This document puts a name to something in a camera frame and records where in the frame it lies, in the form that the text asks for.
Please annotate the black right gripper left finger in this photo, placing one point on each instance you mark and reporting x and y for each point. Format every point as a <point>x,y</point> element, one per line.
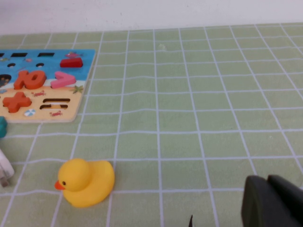
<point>260,208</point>

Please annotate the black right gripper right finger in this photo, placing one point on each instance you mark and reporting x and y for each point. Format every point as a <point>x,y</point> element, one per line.
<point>291,196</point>

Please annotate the blue wooden number puzzle board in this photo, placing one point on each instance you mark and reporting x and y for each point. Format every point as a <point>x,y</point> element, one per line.
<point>68,111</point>

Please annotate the pink greater-than sign piece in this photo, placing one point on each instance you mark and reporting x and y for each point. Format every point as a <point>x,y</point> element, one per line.
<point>68,80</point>

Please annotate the red rectangular bar piece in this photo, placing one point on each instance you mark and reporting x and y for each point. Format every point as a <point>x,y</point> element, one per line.
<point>71,62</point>

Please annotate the orange plus sign piece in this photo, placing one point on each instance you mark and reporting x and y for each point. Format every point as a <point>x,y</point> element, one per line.
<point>16,102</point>

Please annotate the teal number four piece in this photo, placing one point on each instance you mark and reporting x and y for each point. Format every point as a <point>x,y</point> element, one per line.
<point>2,127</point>

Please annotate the orange number ten piece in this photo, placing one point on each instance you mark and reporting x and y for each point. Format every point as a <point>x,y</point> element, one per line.
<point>22,80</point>

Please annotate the green checked tablecloth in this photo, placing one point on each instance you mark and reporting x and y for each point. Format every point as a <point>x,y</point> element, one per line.
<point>189,118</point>

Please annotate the yellow rubber duck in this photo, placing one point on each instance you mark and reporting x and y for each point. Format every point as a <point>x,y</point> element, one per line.
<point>90,184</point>

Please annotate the white usb wall charger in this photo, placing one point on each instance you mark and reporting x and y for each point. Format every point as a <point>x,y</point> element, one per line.
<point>6,168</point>

